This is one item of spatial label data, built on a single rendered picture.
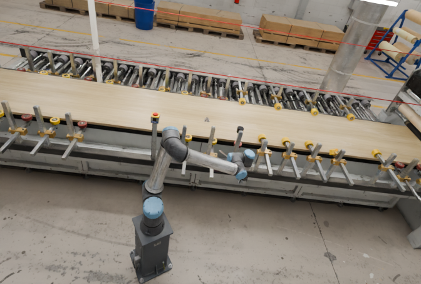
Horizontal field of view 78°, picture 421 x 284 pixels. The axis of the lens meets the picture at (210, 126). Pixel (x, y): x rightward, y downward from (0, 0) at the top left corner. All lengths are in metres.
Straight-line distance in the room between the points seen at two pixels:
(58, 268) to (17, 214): 0.76
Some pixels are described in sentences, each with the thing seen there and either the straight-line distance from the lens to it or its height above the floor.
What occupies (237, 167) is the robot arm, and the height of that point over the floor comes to 1.21.
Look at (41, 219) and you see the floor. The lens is 3.23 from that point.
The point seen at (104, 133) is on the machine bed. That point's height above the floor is 0.76.
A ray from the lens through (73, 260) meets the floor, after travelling 2.92.
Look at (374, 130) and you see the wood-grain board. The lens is 3.78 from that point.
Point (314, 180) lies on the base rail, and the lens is 2.92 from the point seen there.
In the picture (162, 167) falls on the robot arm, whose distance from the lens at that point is 1.94.
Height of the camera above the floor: 2.57
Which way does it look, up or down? 37 degrees down
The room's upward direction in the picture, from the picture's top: 11 degrees clockwise
